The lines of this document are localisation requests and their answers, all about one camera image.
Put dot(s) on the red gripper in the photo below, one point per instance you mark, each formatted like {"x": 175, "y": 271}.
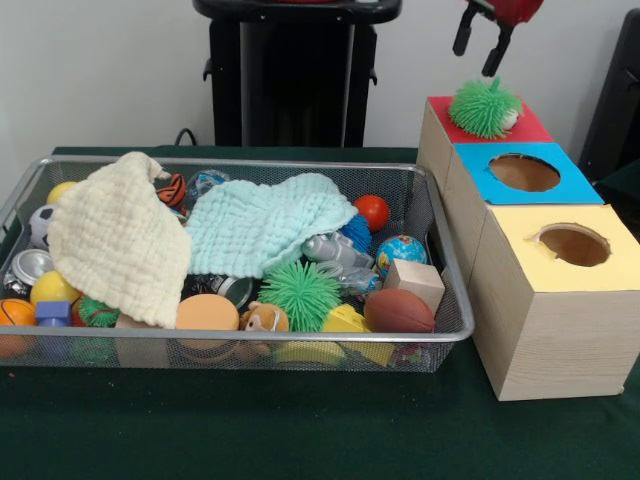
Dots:
{"x": 512, "y": 9}

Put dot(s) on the green spiky ball with eyes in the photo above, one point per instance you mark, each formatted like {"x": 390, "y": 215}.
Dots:
{"x": 483, "y": 108}

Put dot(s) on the clear mesh bin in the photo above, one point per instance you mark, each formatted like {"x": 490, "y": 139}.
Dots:
{"x": 447, "y": 300}

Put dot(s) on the wooden box with three holes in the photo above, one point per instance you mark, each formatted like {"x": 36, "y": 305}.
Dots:
{"x": 560, "y": 340}

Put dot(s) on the red ball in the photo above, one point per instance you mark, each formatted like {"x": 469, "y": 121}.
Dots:
{"x": 372, "y": 212}

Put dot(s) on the dark green side table cloth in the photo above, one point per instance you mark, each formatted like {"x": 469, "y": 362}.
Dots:
{"x": 625, "y": 192}

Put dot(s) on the blue globe ball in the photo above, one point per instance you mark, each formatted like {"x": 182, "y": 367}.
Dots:
{"x": 402, "y": 253}

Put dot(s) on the blue spiky ball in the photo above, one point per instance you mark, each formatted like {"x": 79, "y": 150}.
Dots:
{"x": 358, "y": 234}

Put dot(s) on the plain wooden block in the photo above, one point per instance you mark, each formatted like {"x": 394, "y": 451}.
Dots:
{"x": 415, "y": 283}

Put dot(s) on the brown toy football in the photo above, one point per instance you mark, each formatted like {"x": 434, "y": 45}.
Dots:
{"x": 399, "y": 311}

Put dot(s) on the mint green muslin cloth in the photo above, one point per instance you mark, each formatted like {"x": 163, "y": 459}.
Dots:
{"x": 260, "y": 225}

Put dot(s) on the plain green spiky ball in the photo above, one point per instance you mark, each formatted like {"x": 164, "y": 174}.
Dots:
{"x": 300, "y": 295}

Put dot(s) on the cream muslin cloth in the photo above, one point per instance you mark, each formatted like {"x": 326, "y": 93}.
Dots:
{"x": 115, "y": 240}

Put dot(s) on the dark green tablecloth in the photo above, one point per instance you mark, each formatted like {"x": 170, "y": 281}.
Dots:
{"x": 300, "y": 430}

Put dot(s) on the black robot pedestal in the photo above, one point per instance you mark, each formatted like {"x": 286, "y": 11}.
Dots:
{"x": 290, "y": 80}

